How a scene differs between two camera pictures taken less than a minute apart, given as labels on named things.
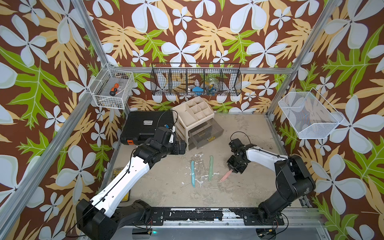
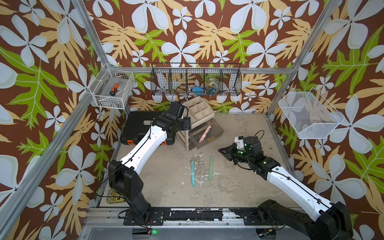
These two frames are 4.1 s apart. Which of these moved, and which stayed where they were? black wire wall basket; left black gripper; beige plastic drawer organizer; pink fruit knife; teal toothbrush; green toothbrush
Moved: pink fruit knife; left black gripper
Stayed: teal toothbrush; beige plastic drawer organizer; green toothbrush; black wire wall basket
